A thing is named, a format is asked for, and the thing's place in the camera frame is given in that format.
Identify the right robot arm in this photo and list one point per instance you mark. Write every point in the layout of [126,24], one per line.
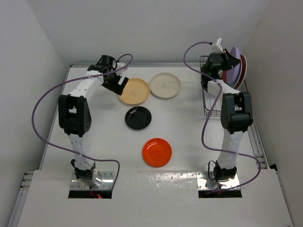
[236,110]

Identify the black glossy plate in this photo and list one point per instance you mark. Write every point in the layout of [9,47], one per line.
[138,118]

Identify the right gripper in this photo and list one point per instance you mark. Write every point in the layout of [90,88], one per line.
[230,61]

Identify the cream plastic plate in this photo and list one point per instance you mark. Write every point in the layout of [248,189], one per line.
[165,85]

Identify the yellow plastic plate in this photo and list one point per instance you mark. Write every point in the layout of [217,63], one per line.
[135,92]

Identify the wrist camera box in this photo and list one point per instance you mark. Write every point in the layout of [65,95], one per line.
[121,67]
[216,45]

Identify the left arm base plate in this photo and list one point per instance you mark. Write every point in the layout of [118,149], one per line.
[100,189]

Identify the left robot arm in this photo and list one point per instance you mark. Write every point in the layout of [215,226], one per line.
[75,118]

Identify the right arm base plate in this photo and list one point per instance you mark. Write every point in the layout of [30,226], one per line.
[209,188]

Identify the red teal floral plate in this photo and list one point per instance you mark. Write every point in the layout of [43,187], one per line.
[233,84]
[243,72]

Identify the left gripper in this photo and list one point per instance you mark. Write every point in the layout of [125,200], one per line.
[116,88]

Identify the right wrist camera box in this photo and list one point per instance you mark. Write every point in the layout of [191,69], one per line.
[216,45]

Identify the lilac plastic plate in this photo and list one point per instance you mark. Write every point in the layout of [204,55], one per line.
[231,75]

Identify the grey wire dish rack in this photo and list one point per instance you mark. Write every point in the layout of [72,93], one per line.
[208,101]

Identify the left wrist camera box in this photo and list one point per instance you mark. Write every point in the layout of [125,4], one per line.
[121,67]

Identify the orange glossy plate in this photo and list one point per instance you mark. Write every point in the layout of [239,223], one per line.
[156,152]

